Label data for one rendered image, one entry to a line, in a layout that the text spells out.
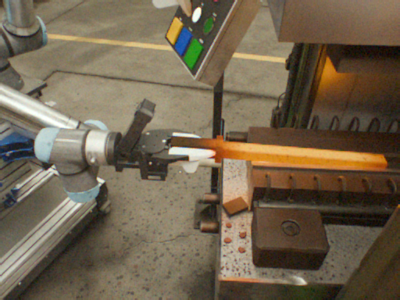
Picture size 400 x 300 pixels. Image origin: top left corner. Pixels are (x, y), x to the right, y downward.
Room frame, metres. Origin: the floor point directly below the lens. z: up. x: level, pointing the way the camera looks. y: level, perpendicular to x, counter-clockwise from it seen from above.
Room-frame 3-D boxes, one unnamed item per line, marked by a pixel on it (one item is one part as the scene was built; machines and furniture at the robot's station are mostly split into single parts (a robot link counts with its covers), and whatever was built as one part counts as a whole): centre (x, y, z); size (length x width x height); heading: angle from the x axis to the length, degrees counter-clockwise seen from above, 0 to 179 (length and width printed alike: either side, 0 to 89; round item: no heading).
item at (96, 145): (0.48, 0.21, 1.00); 0.08 x 0.05 x 0.08; 176
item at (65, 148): (0.49, 0.28, 1.00); 0.11 x 0.08 x 0.09; 86
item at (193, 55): (0.92, 0.02, 1.01); 0.07 x 0.05 x 0.07; 21
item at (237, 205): (0.40, -0.07, 0.92); 0.04 x 0.03 x 0.01; 118
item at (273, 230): (0.31, -0.15, 0.95); 0.12 x 0.08 x 0.06; 86
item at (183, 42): (1.01, 0.06, 1.01); 0.07 x 0.05 x 0.07; 21
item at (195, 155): (0.46, 0.02, 0.99); 0.09 x 0.03 x 0.06; 83
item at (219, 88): (1.05, -0.06, 0.54); 0.04 x 0.04 x 1.08; 86
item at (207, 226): (0.38, -0.02, 0.87); 0.04 x 0.03 x 0.03; 86
